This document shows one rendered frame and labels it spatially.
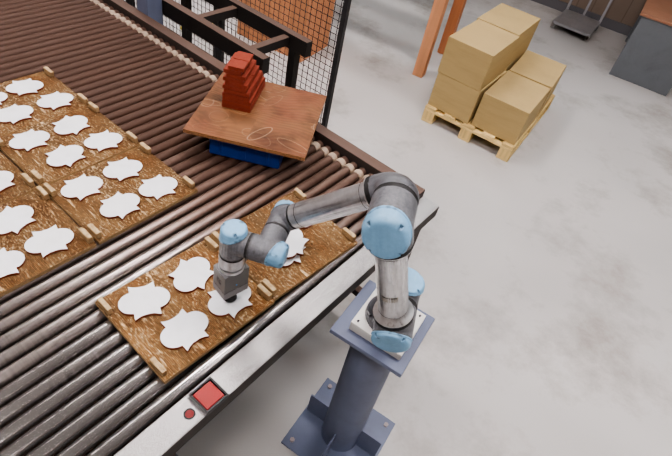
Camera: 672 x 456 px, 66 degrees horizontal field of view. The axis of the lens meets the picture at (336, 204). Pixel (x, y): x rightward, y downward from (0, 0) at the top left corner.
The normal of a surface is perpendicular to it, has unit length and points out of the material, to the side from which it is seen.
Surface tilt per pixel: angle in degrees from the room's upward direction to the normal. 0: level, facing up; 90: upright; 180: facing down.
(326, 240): 0
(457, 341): 0
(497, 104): 90
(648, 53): 90
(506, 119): 90
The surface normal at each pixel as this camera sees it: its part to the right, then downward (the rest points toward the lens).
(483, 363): 0.17, -0.72
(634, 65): -0.52, 0.51
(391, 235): -0.26, 0.55
